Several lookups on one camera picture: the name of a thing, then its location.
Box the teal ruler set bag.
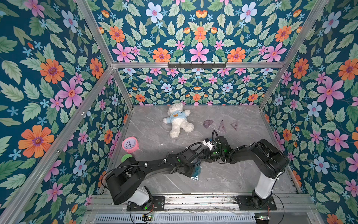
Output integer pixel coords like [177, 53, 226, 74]
[191, 165, 201, 181]

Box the purple narrow triangle ruler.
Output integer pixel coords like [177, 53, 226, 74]
[218, 120, 226, 133]

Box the purple protractor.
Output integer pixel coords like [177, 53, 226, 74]
[203, 119, 213, 129]

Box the purple wide triangle ruler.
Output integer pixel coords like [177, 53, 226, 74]
[230, 121, 239, 131]

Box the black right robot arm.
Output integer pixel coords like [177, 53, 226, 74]
[198, 131, 289, 209]

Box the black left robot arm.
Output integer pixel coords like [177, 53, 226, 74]
[105, 142, 203, 205]

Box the white teddy bear blue shirt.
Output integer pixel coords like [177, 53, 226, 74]
[163, 103, 194, 139]

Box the white vent grille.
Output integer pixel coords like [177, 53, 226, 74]
[94, 213, 256, 224]

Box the pink alarm clock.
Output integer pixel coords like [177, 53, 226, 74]
[122, 136, 139, 154]

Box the green small jar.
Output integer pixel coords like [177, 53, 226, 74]
[121, 154, 132, 162]

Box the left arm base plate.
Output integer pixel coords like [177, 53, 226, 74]
[126, 196, 165, 212]

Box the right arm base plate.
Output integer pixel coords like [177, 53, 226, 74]
[235, 196, 277, 211]

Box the black hook rail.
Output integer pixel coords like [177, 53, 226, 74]
[167, 62, 227, 70]

